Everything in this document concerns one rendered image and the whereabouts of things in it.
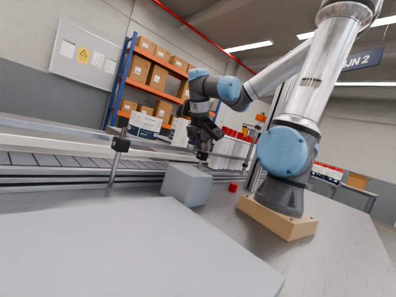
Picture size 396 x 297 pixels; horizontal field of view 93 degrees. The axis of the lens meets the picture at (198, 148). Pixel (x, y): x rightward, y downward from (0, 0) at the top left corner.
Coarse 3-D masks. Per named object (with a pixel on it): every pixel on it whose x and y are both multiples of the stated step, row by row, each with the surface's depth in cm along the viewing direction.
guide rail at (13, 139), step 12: (12, 144) 39; (24, 144) 40; (36, 144) 42; (48, 144) 43; (60, 144) 45; (72, 144) 47; (84, 144) 49; (144, 156) 64; (156, 156) 67; (168, 156) 71; (180, 156) 76
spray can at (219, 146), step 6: (222, 126) 86; (222, 138) 85; (216, 144) 86; (222, 144) 85; (216, 150) 86; (222, 150) 86; (210, 156) 88; (210, 162) 87; (216, 162) 86; (210, 168) 86; (216, 168) 87
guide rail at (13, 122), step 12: (0, 120) 31; (12, 120) 32; (24, 120) 34; (48, 132) 36; (60, 132) 38; (72, 132) 39; (84, 132) 41; (144, 144) 53; (156, 144) 56; (216, 156) 82; (228, 156) 89
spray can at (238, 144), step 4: (236, 136) 99; (240, 136) 97; (236, 140) 97; (240, 140) 97; (236, 144) 97; (240, 144) 97; (236, 148) 97; (240, 148) 98; (236, 152) 97; (232, 160) 98; (236, 160) 99; (232, 164) 98; (228, 168) 98; (232, 168) 98
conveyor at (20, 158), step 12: (0, 156) 36; (12, 156) 37; (24, 156) 39; (36, 156) 41; (48, 156) 43; (60, 156) 45; (72, 156) 48; (84, 156) 50; (96, 168) 45; (108, 168) 48; (120, 168) 50; (132, 168) 53; (144, 168) 57; (156, 168) 60; (204, 168) 84
